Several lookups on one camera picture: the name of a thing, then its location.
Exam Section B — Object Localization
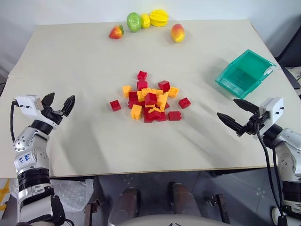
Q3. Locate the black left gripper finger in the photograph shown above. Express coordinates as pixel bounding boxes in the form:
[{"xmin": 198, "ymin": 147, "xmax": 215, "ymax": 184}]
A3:
[
  {"xmin": 41, "ymin": 92, "xmax": 56, "ymax": 109},
  {"xmin": 61, "ymin": 94, "xmax": 76, "ymax": 117}
]

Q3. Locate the rusty metal frame bracket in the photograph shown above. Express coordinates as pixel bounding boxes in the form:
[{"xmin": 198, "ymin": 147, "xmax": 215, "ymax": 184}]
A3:
[
  {"xmin": 204, "ymin": 194, "xmax": 230, "ymax": 225},
  {"xmin": 84, "ymin": 199, "xmax": 100, "ymax": 226}
]

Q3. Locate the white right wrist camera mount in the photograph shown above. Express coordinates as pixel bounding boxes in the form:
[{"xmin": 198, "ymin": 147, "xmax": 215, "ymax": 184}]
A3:
[{"xmin": 253, "ymin": 97, "xmax": 285, "ymax": 140}]

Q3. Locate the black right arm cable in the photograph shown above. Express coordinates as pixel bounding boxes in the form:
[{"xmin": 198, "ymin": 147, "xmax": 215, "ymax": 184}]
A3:
[{"xmin": 256, "ymin": 123, "xmax": 286, "ymax": 226}]

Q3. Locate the red plastic arch brick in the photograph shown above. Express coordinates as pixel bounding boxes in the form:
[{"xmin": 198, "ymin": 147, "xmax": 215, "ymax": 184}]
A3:
[{"xmin": 143, "ymin": 110, "xmax": 166, "ymax": 123}]

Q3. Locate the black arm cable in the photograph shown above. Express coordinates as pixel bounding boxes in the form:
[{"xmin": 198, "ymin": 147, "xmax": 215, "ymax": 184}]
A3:
[
  {"xmin": 9, "ymin": 99, "xmax": 19, "ymax": 143},
  {"xmin": 256, "ymin": 123, "xmax": 286, "ymax": 226}
]

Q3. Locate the red toy strawberry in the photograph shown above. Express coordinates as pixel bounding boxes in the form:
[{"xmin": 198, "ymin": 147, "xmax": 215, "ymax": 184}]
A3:
[{"xmin": 109, "ymin": 24, "xmax": 125, "ymax": 40}]

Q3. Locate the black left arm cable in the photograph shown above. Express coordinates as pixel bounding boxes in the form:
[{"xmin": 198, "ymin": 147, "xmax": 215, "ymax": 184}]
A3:
[{"xmin": 9, "ymin": 99, "xmax": 19, "ymax": 143}]

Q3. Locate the dark rounded shape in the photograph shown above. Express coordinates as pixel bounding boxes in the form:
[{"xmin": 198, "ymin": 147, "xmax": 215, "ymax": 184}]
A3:
[
  {"xmin": 168, "ymin": 182, "xmax": 202, "ymax": 218},
  {"xmin": 108, "ymin": 187, "xmax": 140, "ymax": 226}
]

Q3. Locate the yellow toy starfruit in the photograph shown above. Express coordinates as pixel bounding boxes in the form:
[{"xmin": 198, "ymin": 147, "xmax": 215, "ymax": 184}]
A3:
[{"xmin": 149, "ymin": 9, "xmax": 169, "ymax": 27}]

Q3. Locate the orange yellow toy mango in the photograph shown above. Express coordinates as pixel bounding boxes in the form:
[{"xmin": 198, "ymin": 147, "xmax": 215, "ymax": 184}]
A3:
[{"xmin": 171, "ymin": 24, "xmax": 185, "ymax": 43}]

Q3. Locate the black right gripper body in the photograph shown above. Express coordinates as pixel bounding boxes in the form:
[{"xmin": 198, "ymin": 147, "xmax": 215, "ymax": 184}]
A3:
[{"xmin": 236, "ymin": 111, "xmax": 270, "ymax": 138}]

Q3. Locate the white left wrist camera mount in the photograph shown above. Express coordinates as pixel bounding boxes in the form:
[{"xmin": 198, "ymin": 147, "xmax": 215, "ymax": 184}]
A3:
[{"xmin": 15, "ymin": 94, "xmax": 45, "ymax": 117}]

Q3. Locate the dark office chair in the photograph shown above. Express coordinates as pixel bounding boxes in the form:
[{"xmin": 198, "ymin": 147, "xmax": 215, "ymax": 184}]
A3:
[{"xmin": 274, "ymin": 23, "xmax": 301, "ymax": 96}]

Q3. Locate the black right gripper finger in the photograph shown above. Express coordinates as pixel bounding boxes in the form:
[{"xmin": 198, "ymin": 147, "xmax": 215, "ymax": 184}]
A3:
[
  {"xmin": 216, "ymin": 112, "xmax": 246, "ymax": 137},
  {"xmin": 232, "ymin": 98, "xmax": 261, "ymax": 114}
]

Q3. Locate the clear plastic wrap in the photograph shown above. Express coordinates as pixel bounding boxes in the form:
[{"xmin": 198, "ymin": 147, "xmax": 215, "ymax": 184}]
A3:
[{"xmin": 50, "ymin": 178, "xmax": 95, "ymax": 212}]

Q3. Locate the green plastic bin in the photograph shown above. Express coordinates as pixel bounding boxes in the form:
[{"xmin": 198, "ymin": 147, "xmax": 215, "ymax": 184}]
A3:
[{"xmin": 215, "ymin": 49, "xmax": 277, "ymax": 99}]

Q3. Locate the yellow toy lemon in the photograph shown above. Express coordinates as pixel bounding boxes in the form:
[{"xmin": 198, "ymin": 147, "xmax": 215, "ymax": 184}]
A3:
[{"xmin": 140, "ymin": 13, "xmax": 151, "ymax": 30}]

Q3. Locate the yellow white object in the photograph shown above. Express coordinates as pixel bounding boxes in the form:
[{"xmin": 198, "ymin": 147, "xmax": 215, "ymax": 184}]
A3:
[{"xmin": 0, "ymin": 178, "xmax": 11, "ymax": 206}]

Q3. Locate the green toy apple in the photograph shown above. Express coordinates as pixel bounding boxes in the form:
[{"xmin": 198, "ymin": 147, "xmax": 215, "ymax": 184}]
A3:
[{"xmin": 127, "ymin": 12, "xmax": 142, "ymax": 33}]

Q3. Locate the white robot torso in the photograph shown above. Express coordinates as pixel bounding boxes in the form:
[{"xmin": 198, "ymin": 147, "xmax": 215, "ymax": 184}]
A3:
[{"xmin": 121, "ymin": 213, "xmax": 223, "ymax": 226}]

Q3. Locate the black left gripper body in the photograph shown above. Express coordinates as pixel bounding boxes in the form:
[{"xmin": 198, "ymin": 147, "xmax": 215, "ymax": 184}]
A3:
[{"xmin": 41, "ymin": 106, "xmax": 68, "ymax": 127}]

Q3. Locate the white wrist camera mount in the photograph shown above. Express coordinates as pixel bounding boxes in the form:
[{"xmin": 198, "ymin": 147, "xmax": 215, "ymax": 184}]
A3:
[
  {"xmin": 15, "ymin": 94, "xmax": 45, "ymax": 117},
  {"xmin": 253, "ymin": 97, "xmax": 285, "ymax": 140}
]

